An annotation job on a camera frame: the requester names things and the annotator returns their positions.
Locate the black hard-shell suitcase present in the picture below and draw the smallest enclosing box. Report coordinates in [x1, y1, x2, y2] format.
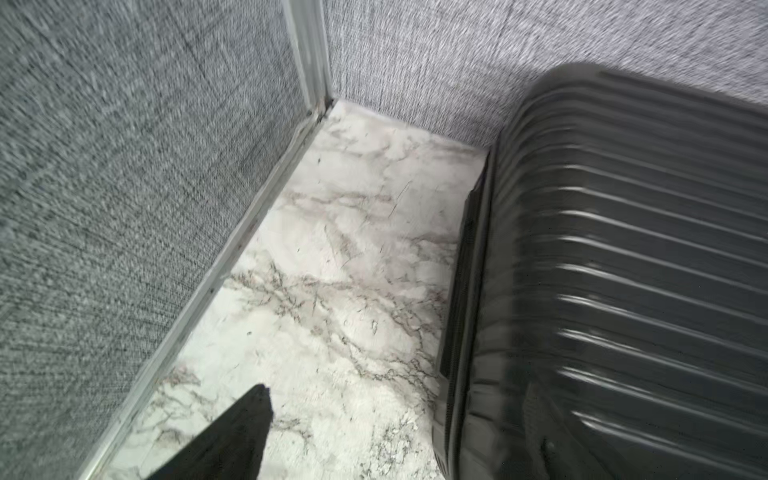
[432, 63, 767, 479]

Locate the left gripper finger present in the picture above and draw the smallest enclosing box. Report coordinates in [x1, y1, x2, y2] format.
[149, 384, 274, 480]

